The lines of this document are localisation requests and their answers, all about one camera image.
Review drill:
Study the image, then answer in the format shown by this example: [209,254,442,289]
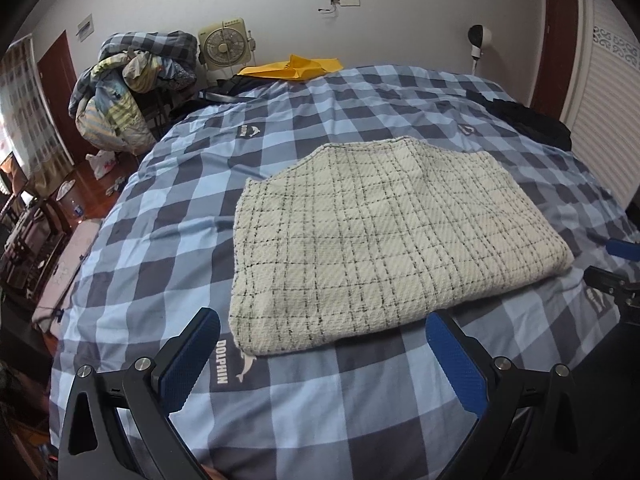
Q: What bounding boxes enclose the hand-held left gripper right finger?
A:
[425,309,583,480]

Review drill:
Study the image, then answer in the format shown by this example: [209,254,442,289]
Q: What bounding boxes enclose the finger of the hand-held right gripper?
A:
[605,239,640,261]
[584,266,640,313]

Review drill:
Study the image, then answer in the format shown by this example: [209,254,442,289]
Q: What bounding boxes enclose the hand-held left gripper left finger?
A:
[59,307,222,480]

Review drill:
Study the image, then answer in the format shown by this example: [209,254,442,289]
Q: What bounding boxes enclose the cream plaid shirt jacket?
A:
[227,136,575,357]

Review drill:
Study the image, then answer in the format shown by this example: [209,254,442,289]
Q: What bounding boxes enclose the black clothes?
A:
[470,91,572,151]

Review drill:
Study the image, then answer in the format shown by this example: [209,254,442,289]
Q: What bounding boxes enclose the blue checked duvet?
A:
[47,64,640,480]

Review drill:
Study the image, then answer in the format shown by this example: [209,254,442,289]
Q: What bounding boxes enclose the white slatted cabinet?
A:
[559,0,640,211]

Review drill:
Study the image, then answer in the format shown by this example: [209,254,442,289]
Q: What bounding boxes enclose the pink quilted pad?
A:
[32,217,106,333]

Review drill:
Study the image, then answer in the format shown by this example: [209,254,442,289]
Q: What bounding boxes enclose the clear plastic water jug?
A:
[56,182,86,221]

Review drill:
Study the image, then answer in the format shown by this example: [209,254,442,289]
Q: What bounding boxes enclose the dark cluttered desk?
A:
[0,195,66,301]

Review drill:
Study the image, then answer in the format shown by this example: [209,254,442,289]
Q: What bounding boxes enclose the brown door beside white cabinet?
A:
[529,0,580,121]

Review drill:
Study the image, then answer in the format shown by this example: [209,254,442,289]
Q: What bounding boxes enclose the white plastic bag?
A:
[85,149,118,180]

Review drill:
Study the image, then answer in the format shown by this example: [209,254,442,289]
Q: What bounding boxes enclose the colourful patterned quilt bundle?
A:
[69,50,166,153]

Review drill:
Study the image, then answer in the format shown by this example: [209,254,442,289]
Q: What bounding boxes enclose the computer monitor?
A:
[0,152,28,196]

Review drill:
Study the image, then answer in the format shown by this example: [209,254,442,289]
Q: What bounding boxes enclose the black bag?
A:
[197,74,273,106]

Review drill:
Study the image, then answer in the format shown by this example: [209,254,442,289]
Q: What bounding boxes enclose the brown door beside curtain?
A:
[36,30,77,166]

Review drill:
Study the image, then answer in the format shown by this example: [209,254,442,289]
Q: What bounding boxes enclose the patterned window curtain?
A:
[0,35,63,196]

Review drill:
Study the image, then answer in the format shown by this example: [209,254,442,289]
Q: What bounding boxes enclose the yellow cloth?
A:
[239,54,345,81]

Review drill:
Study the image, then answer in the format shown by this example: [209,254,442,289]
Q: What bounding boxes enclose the beige box fan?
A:
[197,17,258,72]

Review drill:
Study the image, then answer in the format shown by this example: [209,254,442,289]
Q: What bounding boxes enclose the blue checked quilt bundle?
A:
[97,31,198,91]

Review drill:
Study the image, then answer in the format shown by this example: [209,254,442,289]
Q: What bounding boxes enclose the white wall lamp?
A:
[467,24,493,76]

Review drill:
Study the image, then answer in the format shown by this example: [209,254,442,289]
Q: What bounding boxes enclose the wall socket with wires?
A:
[318,0,361,15]

